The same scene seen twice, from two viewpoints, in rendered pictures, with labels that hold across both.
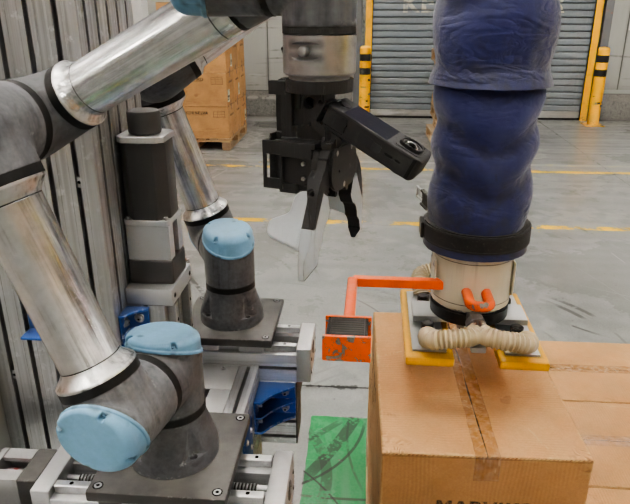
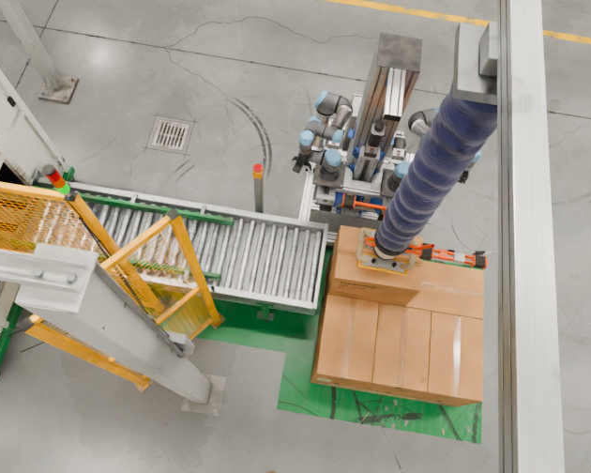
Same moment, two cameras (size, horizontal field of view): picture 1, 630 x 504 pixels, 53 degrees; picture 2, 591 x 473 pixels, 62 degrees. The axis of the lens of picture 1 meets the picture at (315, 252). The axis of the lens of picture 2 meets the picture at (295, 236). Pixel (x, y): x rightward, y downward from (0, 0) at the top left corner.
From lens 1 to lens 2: 2.97 m
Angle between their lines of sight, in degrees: 69
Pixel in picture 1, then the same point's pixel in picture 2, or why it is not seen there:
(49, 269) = not seen: hidden behind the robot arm
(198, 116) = not seen: outside the picture
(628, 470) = (385, 343)
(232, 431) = (335, 184)
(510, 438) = (344, 259)
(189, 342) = (328, 160)
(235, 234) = (400, 170)
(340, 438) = not seen: hidden behind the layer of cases
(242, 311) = (390, 183)
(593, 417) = (417, 346)
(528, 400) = (362, 271)
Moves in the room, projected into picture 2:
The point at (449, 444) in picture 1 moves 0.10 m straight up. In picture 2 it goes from (342, 242) to (344, 236)
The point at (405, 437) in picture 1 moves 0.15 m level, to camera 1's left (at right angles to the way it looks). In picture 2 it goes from (346, 232) to (347, 213)
